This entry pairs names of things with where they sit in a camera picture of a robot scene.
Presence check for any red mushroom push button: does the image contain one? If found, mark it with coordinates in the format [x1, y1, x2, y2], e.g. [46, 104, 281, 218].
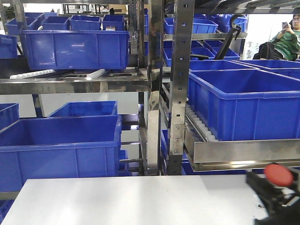
[264, 164, 293, 187]

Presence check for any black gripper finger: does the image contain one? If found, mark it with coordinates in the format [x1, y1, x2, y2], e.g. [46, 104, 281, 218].
[246, 172, 300, 225]

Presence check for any blue bin behind right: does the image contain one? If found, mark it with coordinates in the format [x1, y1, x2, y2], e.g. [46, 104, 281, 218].
[189, 60, 258, 71]

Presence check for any blue bin far left edge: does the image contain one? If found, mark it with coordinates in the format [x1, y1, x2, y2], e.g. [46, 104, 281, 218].
[0, 103, 20, 129]

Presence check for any large blue bin right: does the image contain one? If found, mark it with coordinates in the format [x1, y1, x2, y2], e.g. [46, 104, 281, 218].
[188, 69, 300, 141]

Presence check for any large blue bin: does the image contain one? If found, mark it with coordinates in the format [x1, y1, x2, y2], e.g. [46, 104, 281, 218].
[188, 69, 300, 141]
[0, 115, 122, 192]
[22, 30, 129, 70]

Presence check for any seated person green sweater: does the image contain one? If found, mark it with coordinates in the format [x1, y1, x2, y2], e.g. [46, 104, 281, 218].
[253, 14, 300, 61]

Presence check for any steel shelf front rail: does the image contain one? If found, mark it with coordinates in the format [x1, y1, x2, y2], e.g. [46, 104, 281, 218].
[184, 131, 300, 172]

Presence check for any blue bin behind lower left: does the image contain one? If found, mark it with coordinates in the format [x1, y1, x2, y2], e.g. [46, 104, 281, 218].
[48, 101, 118, 118]

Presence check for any large blue bin upper left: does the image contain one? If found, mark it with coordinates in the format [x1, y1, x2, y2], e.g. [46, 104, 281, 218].
[22, 30, 129, 70]

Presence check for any steel shelf upright post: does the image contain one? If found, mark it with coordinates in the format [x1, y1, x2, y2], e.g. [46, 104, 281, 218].
[167, 0, 195, 175]

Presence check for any large blue bin lower left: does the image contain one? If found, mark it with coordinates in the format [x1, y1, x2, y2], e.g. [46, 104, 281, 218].
[0, 115, 122, 192]

